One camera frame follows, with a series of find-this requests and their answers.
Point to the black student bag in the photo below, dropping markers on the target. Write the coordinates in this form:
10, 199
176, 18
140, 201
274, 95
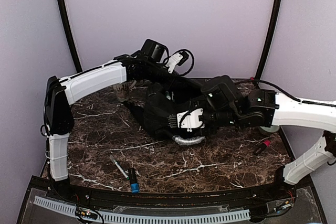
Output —
171, 98

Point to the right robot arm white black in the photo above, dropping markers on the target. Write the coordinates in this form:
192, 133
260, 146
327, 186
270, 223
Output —
268, 108

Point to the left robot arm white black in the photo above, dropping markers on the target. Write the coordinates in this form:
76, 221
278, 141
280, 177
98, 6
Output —
61, 93

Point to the cream printed mug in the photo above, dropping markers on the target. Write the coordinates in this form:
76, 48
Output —
122, 90

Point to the clear white pen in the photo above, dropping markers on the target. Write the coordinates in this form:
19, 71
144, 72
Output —
119, 167

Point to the black marker blue cap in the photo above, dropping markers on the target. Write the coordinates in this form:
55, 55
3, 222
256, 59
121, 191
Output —
133, 181

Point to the pink black highlighter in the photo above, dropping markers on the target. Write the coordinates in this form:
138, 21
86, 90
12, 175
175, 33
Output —
261, 147

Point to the pale green bowl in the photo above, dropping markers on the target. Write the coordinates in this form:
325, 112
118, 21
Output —
269, 130

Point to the small circuit board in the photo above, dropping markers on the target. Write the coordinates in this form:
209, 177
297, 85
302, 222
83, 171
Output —
85, 213

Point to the grey slotted cable duct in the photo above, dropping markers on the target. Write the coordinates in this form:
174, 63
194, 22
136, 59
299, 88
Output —
111, 217

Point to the left black frame post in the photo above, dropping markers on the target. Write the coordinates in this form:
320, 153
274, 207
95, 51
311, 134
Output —
69, 36

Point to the black frame post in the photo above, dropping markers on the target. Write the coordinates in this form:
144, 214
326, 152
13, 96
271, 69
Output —
69, 36
268, 39

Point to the right black frame post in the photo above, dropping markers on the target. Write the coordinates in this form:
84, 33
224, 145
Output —
268, 39

